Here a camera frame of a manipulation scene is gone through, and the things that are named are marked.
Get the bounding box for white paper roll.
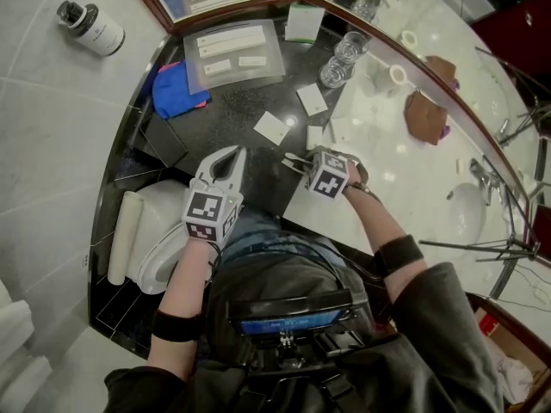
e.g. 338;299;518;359
107;190;145;286

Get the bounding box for black chest-mounted device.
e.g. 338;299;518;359
224;288;371;372

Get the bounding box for cardboard box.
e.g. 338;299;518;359
466;292;551;409

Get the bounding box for chrome faucet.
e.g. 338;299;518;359
467;157;505;207

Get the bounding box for wooden mirror frame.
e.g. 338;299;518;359
119;0;544;249

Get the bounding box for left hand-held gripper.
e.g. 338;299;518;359
181;145;249;245

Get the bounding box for clear plastic tray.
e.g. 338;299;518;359
183;19;288;96

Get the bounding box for white box with green edge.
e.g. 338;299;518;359
284;3;326;45

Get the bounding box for white sink basin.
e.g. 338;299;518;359
444;181;490;243

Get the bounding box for long white box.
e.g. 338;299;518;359
195;24;267;48
197;33;269;59

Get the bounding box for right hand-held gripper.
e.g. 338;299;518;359
282;145;360;200

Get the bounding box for black armband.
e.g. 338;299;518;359
150;308;203;343
372;234;426;278

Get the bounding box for black tripod stand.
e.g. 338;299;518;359
418;154;544;301

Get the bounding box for person's blue jeans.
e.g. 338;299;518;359
219;204;350;270

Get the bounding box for white tape roll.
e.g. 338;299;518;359
387;64;410;87

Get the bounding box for black right armband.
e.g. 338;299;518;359
372;234;426;278

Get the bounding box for white folded towel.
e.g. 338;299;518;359
0;278;36;361
0;354;54;413

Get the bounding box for clear glass cup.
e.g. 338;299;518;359
318;55;356;89
334;31;371;66

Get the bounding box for dark wrist band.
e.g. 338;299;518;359
346;180;381;200

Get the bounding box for black left armband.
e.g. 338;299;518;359
150;308;203;343

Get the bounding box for person's right forearm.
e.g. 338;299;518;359
343;174;431;294

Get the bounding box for black rectangular box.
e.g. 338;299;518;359
139;118;191;170

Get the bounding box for white toilet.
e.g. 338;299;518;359
122;178;216;296

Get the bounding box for person's left forearm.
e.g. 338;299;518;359
145;239;217;383

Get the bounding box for small white box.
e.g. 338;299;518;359
305;126;325;151

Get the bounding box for blue cloth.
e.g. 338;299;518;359
152;60;213;121

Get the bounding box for person's grey jacket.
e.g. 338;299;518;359
102;254;505;413

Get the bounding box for white bottle with black cap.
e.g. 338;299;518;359
56;0;127;58

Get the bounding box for brown cloth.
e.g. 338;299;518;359
402;90;451;146

